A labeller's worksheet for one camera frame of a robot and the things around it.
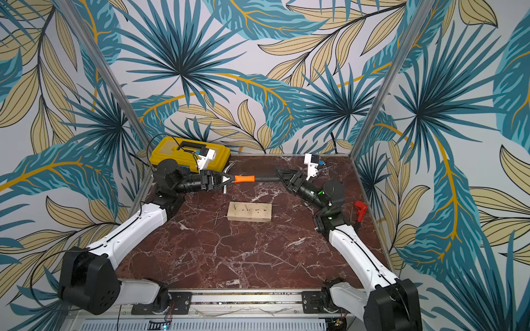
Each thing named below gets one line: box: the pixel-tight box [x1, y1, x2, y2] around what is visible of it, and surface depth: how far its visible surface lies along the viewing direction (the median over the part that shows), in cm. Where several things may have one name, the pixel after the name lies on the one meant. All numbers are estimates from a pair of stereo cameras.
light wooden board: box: [227, 201, 273, 223], surface depth 95 cm
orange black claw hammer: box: [222, 173, 281, 194], surface depth 67 cm
